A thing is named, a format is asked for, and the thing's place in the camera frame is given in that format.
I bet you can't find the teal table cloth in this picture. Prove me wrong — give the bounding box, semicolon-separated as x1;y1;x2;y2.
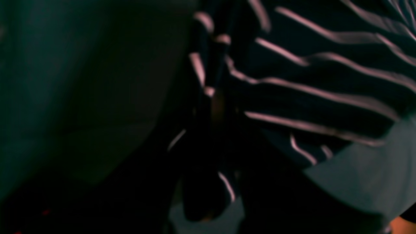
1;0;415;234

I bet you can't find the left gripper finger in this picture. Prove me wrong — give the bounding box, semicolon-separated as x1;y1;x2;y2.
211;92;226;127

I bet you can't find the navy white striped t-shirt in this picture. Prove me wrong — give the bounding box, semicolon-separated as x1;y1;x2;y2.
170;0;415;219

